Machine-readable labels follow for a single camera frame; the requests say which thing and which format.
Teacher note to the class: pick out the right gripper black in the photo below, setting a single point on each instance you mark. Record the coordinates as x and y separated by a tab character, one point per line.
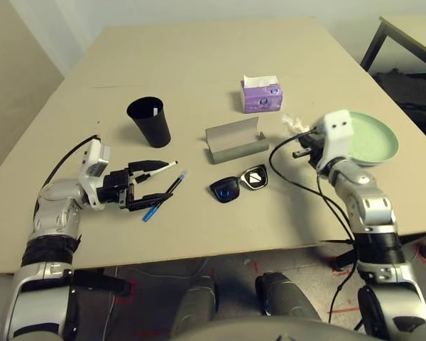
317	149

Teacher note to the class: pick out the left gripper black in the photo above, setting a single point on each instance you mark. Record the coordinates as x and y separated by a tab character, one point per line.
115	188

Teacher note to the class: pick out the white marker black cap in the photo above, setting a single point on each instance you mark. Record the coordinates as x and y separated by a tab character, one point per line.
165	167

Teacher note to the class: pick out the white tissue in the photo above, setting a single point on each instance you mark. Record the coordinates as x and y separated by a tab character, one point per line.
294	122

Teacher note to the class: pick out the blue and black pen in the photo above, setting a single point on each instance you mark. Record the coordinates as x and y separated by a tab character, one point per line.
177	181

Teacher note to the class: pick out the grey glasses case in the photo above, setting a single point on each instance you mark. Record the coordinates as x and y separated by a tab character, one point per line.
238	152

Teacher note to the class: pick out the green plate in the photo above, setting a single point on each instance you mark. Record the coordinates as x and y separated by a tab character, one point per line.
372	142

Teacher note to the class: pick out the black sunglasses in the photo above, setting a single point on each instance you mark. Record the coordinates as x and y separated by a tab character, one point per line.
225	192

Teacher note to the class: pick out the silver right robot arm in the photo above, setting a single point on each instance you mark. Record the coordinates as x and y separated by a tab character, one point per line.
369	206

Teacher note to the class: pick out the black plastic cup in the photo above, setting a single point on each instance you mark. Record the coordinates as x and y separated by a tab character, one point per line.
156	131

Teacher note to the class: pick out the purple tissue box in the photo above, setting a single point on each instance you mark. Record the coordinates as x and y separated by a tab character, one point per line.
261	101

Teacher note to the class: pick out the small white paper slip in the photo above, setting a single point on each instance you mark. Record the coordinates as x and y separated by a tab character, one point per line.
155	111

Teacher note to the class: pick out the red floor tape mark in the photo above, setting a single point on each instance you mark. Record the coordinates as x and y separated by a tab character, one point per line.
133	284
255	267
341	273
213	273

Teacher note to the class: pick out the black metal table leg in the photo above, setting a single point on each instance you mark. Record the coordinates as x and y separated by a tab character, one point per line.
342	262
103	282

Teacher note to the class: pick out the grey robot left leg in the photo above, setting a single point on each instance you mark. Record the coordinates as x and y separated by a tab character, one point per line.
195	305

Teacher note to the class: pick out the grey robot leg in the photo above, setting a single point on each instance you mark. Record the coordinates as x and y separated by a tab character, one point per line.
287	298
195	305

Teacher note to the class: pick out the grey robot right leg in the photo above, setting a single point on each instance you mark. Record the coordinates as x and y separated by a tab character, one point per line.
287	298

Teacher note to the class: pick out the grey robot torso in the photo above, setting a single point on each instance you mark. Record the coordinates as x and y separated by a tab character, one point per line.
255	332

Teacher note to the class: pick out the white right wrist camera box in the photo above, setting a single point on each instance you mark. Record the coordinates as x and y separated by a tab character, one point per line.
337	131

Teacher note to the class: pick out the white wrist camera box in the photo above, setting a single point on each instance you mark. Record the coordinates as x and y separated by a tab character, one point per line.
337	131
92	163

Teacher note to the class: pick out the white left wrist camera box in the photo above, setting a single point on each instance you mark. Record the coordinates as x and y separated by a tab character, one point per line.
92	163

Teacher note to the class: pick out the beige side table black frame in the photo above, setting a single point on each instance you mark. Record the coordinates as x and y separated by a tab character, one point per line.
412	35

